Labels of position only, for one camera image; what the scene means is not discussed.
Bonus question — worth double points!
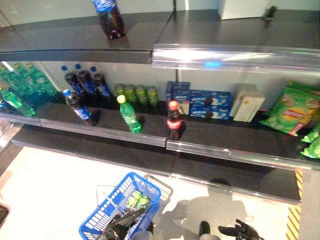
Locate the grey shelf board clear rail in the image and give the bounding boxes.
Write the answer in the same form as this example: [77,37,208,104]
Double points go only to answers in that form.
[152,9,320,77]

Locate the grey robot body and legs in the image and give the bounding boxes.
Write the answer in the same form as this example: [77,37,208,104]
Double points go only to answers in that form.
[134,221,218,240]

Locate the blue plastic shopping basket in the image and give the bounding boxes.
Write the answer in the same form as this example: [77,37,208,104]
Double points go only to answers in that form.
[79,171,174,240]

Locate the large cola bottle blue label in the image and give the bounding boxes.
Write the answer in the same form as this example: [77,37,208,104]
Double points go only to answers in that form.
[91,0,126,41]

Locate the dark grey metal shelf board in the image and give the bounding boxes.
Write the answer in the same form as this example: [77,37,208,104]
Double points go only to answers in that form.
[0,11,154,65]

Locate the cola bottle red label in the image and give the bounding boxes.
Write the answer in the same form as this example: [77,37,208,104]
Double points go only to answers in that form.
[166,99,186,141]

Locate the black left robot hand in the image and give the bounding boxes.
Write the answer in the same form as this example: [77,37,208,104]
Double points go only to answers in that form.
[97,207,149,240]

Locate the small black shelf device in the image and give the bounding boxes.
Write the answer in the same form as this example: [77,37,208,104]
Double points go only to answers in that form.
[261,6,278,21]

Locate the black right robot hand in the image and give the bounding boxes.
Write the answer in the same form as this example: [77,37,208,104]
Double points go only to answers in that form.
[218,219,264,240]

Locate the grey white carton box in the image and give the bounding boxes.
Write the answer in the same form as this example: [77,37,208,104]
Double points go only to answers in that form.
[232,83,266,123]

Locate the thin black shelf cable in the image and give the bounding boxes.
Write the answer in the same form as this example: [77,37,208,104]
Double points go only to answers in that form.
[154,11,176,45]

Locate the black deep shelf board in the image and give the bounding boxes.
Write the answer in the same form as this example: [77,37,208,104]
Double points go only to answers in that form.
[11,124,85,157]
[79,139,174,177]
[169,154,302,205]

